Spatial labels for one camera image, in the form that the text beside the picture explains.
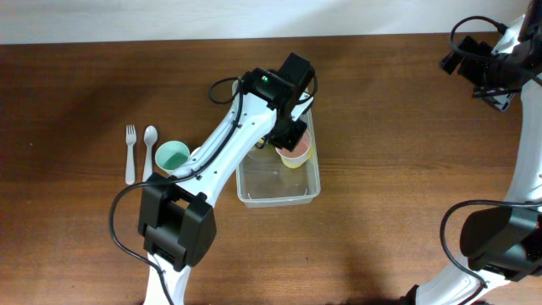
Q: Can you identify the yellow plastic cup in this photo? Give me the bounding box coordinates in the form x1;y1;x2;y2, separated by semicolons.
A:
276;144;312;169

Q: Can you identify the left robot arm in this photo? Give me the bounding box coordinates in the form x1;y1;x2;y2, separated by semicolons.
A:
137;53;317;304

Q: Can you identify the clear plastic storage container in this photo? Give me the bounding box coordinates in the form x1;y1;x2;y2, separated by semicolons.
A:
235;111;321;208

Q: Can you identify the green plastic cup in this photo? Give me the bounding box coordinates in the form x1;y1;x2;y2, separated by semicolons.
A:
155;141;190;175

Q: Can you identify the grey plastic fork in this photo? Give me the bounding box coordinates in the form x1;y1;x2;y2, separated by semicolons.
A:
124;125;137;185

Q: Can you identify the grey plastic spoon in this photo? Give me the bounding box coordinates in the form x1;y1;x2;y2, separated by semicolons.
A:
142;125;158;181

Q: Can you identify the pink plastic cup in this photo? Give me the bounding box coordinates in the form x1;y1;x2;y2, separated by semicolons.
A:
275;130;312;169

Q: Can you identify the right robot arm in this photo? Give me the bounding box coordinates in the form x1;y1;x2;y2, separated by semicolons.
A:
399;1;541;304

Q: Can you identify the cream plastic cup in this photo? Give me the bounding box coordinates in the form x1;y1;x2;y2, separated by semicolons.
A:
190;147;201;157

